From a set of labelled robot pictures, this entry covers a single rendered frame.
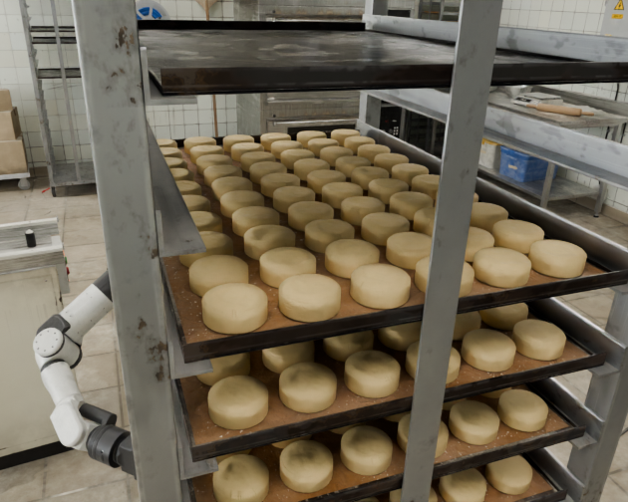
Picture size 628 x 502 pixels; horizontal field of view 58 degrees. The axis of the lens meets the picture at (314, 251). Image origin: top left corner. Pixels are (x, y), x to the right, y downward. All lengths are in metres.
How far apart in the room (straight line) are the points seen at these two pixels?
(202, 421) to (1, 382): 1.93
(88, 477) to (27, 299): 0.75
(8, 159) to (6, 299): 3.70
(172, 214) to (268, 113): 4.96
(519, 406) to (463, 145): 0.34
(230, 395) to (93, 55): 0.28
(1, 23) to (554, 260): 5.82
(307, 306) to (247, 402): 0.10
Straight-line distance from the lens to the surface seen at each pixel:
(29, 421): 2.50
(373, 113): 1.05
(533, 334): 0.61
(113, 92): 0.32
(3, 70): 6.16
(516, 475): 0.71
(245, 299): 0.43
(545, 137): 0.66
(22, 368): 2.36
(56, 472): 2.58
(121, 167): 0.33
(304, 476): 0.54
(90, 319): 1.69
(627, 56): 0.60
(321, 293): 0.44
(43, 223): 2.43
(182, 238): 0.37
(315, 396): 0.48
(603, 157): 0.61
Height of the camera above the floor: 1.72
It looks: 24 degrees down
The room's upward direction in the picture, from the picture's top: 2 degrees clockwise
